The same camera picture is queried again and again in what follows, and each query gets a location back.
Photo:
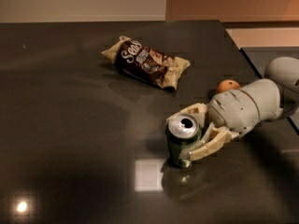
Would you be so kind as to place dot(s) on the orange fruit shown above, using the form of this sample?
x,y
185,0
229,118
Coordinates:
x,y
226,85

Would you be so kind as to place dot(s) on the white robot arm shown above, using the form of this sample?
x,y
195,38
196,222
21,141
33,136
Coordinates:
x,y
276,95

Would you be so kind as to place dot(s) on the green soda can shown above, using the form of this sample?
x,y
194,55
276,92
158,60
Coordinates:
x,y
182,131

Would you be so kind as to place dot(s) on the brown chip bag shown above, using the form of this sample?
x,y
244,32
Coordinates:
x,y
146,64

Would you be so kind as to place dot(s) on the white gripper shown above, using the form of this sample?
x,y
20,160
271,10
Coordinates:
x,y
233,110

